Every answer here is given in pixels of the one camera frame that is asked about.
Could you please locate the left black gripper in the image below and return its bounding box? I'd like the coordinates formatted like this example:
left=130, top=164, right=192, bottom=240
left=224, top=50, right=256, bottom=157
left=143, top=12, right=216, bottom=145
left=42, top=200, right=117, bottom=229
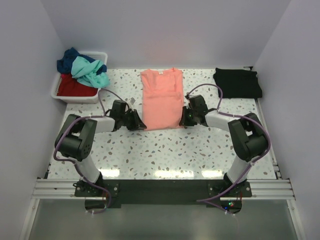
left=120, top=109, right=147, bottom=131

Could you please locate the pink t shirt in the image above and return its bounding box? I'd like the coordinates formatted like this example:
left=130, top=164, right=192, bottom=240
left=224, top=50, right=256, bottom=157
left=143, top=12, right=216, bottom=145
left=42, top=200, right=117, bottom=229
left=140, top=68, right=184, bottom=131

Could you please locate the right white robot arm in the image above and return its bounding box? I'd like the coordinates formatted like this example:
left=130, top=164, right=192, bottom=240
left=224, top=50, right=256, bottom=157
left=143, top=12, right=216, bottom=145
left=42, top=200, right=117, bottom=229
left=179, top=95, right=271, bottom=197

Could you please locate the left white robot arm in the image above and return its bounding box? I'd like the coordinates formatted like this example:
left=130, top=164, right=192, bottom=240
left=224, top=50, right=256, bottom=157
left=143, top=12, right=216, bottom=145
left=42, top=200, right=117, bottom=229
left=53, top=100, right=147, bottom=196

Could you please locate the folded black t shirt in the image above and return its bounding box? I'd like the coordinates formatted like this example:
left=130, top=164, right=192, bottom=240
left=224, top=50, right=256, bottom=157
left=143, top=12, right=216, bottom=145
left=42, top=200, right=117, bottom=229
left=213, top=68, right=263, bottom=99

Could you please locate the teal t shirt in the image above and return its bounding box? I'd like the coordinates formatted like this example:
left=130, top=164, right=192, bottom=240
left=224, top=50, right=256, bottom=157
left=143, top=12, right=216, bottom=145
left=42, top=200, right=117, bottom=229
left=71, top=56, right=110, bottom=89

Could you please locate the red t shirt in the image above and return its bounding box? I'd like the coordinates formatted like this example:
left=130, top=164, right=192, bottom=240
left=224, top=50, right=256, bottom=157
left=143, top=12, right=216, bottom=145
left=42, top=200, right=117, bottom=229
left=57, top=73, right=98, bottom=97

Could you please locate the white plastic laundry basket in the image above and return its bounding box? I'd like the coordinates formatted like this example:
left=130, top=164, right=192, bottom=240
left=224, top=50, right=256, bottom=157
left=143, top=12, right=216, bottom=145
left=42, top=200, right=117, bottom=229
left=50, top=50, right=108, bottom=104

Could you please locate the navy blue t shirt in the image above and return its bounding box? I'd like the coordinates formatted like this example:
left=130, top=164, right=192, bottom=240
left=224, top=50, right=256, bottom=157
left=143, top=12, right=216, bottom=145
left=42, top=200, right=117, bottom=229
left=56, top=47, right=95, bottom=74

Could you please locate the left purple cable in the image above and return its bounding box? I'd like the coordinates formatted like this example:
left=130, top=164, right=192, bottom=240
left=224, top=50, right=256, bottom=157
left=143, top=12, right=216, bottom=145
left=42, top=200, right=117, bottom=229
left=53, top=88, right=123, bottom=215

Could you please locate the purple cable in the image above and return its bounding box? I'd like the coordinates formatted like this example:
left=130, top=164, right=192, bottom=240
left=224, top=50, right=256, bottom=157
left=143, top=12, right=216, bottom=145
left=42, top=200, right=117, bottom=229
left=53, top=88, right=123, bottom=215
left=184, top=83, right=273, bottom=210

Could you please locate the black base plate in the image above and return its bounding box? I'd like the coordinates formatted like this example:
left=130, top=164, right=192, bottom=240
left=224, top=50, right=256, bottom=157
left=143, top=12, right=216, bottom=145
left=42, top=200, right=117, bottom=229
left=73, top=179, right=253, bottom=213

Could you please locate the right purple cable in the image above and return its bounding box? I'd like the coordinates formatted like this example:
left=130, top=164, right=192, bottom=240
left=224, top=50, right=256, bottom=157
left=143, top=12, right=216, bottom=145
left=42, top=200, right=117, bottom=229
left=184, top=83, right=273, bottom=210

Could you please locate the aluminium frame rail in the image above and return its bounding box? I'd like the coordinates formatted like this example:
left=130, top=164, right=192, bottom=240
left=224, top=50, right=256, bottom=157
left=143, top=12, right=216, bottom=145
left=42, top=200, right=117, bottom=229
left=32, top=179, right=295, bottom=201

